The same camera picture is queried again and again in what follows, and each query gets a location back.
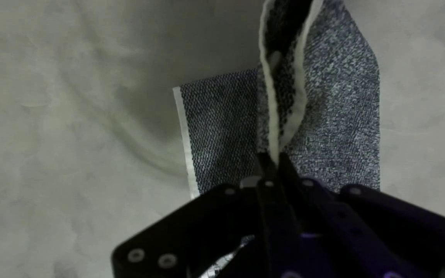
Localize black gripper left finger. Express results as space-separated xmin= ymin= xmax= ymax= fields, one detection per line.
xmin=110 ymin=151 xmax=308 ymax=278

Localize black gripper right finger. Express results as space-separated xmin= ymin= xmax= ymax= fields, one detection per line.
xmin=279 ymin=151 xmax=445 ymax=278

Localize dark blue striped towel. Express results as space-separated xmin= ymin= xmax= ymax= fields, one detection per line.
xmin=172 ymin=0 xmax=382 ymax=199

